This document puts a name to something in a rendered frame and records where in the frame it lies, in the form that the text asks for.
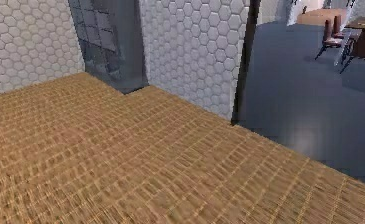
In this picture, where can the brown dining chair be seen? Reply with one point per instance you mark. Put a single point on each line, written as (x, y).
(338, 29)
(330, 39)

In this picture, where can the light wooden table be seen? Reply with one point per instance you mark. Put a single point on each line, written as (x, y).
(320, 16)

